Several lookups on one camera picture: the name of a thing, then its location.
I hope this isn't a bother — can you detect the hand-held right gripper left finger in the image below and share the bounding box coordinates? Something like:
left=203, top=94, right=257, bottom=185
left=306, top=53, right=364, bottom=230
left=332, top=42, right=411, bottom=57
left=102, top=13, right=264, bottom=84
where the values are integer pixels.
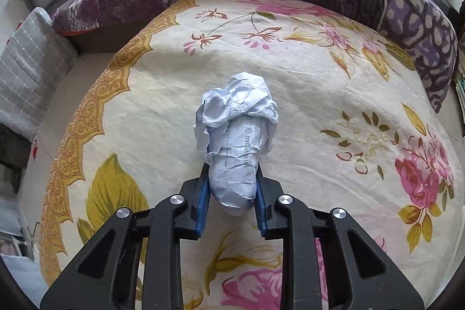
left=40, top=166, right=211, bottom=310

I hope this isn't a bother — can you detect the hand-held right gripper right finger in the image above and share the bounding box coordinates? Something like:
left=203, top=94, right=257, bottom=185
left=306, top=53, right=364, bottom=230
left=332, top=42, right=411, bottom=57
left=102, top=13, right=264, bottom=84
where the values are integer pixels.
left=253, top=168, right=425, bottom=310

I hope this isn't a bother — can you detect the white paper ball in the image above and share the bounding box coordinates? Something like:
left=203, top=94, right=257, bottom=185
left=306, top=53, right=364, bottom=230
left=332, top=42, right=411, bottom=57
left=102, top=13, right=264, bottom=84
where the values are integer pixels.
left=194, top=72, right=280, bottom=216

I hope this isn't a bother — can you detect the floral bed sheet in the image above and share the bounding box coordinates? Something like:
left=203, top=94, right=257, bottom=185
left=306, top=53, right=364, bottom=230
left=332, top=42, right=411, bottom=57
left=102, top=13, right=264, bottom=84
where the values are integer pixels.
left=38, top=0, right=456, bottom=310

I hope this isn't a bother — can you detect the grey checked pillow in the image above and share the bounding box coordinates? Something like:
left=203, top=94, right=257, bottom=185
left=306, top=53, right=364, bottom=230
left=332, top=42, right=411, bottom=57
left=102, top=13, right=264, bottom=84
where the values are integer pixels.
left=0, top=7, right=78, bottom=140

